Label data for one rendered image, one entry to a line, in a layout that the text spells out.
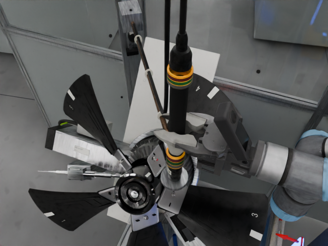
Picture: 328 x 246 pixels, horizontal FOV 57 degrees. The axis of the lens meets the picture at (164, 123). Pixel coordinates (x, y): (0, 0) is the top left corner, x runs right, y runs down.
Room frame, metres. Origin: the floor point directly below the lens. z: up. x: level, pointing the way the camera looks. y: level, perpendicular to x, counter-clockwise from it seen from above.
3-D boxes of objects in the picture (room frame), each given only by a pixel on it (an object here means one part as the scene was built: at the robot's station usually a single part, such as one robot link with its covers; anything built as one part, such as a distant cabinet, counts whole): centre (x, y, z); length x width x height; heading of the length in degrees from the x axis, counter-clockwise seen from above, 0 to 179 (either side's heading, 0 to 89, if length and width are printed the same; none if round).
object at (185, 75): (0.38, -0.03, 1.64); 0.04 x 0.04 x 0.03
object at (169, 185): (0.39, -0.02, 1.34); 0.09 x 0.07 x 0.10; 14
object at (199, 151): (0.34, -0.07, 1.49); 0.09 x 0.05 x 0.02; 79
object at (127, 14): (0.99, 0.12, 1.38); 0.10 x 0.07 x 0.08; 14
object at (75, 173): (0.52, 0.29, 1.08); 0.07 x 0.04 x 0.06; 79
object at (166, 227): (0.39, 0.00, 0.91); 0.12 x 0.08 x 0.12; 159
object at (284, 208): (0.30, -0.29, 1.37); 0.11 x 0.08 x 0.11; 147
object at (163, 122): (0.68, 0.05, 1.38); 0.54 x 0.01 x 0.01; 14
